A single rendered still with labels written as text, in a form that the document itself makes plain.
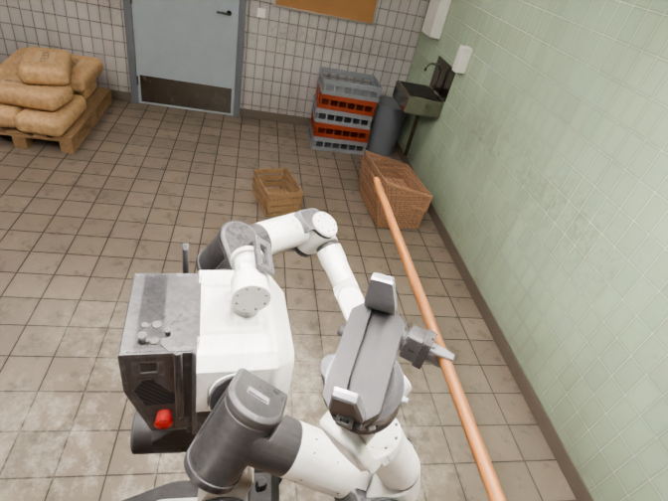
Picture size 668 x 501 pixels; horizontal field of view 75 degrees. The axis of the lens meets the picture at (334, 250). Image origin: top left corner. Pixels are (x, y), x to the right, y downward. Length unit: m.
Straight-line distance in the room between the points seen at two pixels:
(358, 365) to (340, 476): 0.38
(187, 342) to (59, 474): 1.58
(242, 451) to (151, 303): 0.32
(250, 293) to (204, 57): 4.49
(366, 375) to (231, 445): 0.34
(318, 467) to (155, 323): 0.37
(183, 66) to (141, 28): 0.49
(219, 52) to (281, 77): 0.69
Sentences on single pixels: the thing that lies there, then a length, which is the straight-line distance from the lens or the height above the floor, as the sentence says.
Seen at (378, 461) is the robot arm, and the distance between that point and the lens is 0.65.
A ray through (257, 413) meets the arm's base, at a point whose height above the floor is 1.42.
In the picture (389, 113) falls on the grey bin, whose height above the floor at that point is 0.49.
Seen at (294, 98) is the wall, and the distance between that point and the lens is 5.24.
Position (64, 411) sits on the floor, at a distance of 2.46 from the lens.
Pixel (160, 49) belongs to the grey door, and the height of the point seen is 0.60.
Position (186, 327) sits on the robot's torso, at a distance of 0.82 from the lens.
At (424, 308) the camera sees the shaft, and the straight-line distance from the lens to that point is 1.25.
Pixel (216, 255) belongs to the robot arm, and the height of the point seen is 1.37.
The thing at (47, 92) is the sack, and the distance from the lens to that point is 4.36.
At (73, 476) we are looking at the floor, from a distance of 2.29.
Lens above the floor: 2.02
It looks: 37 degrees down
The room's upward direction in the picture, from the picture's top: 14 degrees clockwise
